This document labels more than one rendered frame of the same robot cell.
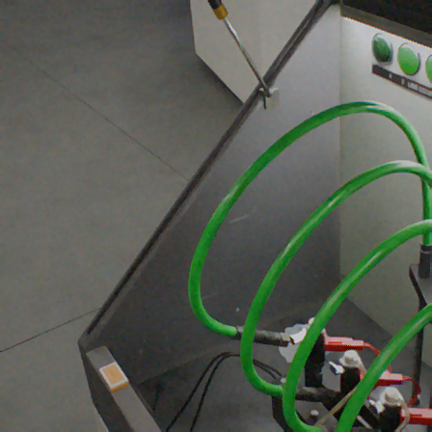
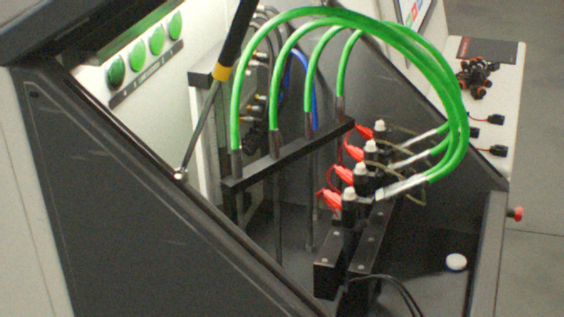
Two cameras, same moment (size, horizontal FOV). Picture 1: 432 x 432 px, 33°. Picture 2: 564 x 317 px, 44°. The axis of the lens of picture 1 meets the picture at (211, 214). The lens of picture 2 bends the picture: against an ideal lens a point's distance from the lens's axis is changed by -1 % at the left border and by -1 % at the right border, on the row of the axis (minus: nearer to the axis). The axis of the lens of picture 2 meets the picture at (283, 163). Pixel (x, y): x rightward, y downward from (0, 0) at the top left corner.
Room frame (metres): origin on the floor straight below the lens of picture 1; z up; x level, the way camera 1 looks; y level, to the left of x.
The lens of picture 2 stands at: (1.53, 0.48, 1.77)
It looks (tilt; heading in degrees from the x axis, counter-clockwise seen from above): 32 degrees down; 226
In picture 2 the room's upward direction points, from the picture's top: 2 degrees counter-clockwise
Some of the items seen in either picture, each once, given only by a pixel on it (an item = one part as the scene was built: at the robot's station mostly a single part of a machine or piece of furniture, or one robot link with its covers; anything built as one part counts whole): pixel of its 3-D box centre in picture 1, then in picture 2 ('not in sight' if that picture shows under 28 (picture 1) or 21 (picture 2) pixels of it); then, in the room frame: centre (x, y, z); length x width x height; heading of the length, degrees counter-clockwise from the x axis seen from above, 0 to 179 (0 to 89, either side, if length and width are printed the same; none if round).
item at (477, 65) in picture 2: not in sight; (476, 73); (0.05, -0.31, 1.01); 0.23 x 0.11 x 0.06; 26
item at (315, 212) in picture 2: not in sight; (315, 181); (0.60, -0.37, 0.93); 0.02 x 0.02 x 0.19; 26
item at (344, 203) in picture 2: (310, 385); (354, 246); (0.78, -0.12, 0.99); 0.05 x 0.03 x 0.21; 116
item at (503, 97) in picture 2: not in sight; (473, 94); (0.09, -0.30, 0.97); 0.70 x 0.22 x 0.03; 26
